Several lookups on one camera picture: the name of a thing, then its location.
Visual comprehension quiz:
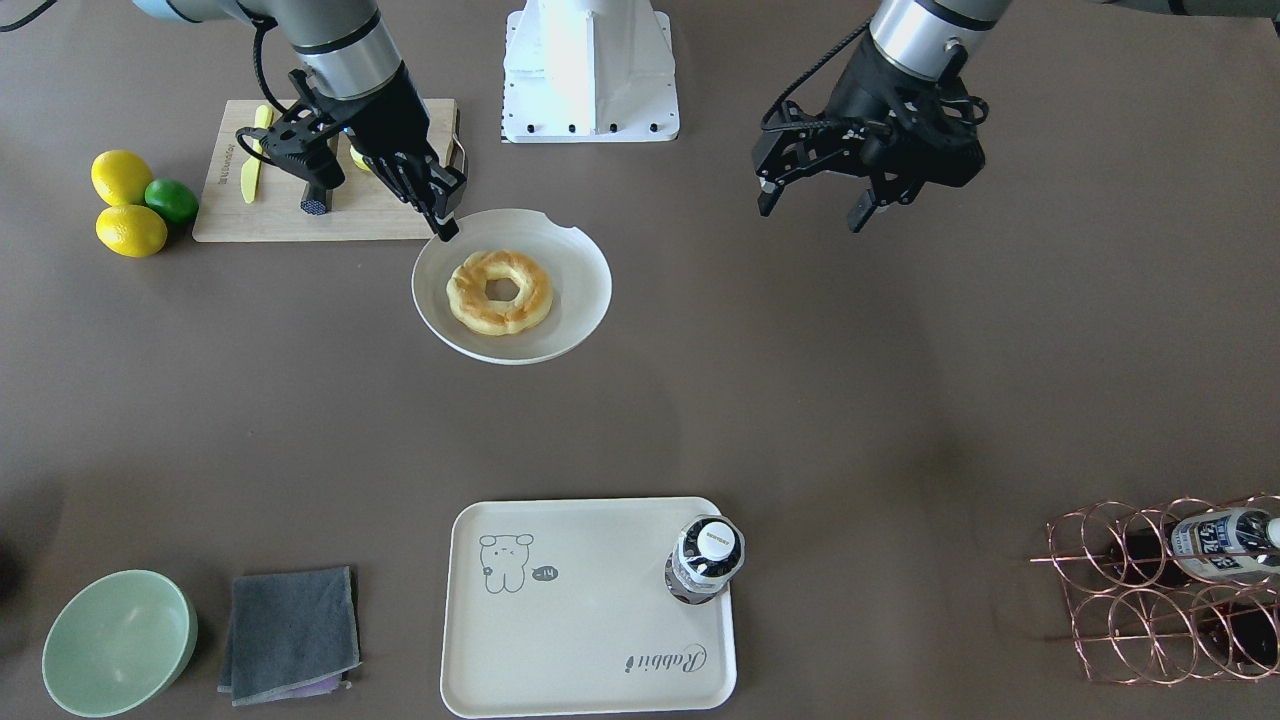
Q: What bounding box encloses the dark drink bottle in rack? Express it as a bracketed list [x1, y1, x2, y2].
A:
[1103, 509, 1279, 588]

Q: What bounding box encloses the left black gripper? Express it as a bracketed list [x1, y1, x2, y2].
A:
[751, 45, 989, 234]

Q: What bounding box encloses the cream rabbit tray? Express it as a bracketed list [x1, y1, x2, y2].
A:
[440, 496, 737, 717]

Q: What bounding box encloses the grey folded cloth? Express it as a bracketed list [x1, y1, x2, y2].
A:
[218, 566, 362, 706]

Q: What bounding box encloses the green lime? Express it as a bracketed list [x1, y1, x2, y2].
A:
[143, 178, 200, 225]

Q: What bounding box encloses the white round plate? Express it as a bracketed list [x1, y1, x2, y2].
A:
[411, 209, 612, 365]

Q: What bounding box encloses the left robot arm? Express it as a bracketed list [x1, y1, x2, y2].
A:
[751, 1, 1009, 233]

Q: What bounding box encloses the yellow lemon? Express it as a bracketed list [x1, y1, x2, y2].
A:
[90, 149, 155, 206]
[95, 205, 169, 258]

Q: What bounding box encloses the wooden cutting board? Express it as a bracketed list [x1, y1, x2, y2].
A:
[192, 100, 435, 243]

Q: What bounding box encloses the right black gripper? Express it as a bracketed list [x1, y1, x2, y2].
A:
[236, 65, 468, 242]

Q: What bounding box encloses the half lemon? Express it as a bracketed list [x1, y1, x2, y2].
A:
[349, 145, 372, 173]

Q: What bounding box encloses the green bowl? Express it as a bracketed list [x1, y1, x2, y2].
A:
[41, 569, 198, 717]

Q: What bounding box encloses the yellow plastic knife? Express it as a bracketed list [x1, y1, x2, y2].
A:
[239, 104, 274, 204]

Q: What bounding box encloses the copper wire bottle rack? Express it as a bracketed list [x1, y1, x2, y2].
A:
[1036, 497, 1277, 685]

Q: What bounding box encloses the dark drink bottle on tray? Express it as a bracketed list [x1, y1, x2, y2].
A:
[664, 515, 746, 605]

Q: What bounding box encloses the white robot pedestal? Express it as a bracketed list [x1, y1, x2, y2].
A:
[500, 1, 681, 143]

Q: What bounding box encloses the yellow glazed donut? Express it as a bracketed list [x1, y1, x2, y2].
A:
[445, 250, 556, 337]

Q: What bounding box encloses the steel muddler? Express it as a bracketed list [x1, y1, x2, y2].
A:
[298, 182, 334, 217]

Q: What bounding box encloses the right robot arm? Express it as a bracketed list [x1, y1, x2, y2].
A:
[136, 1, 466, 242]

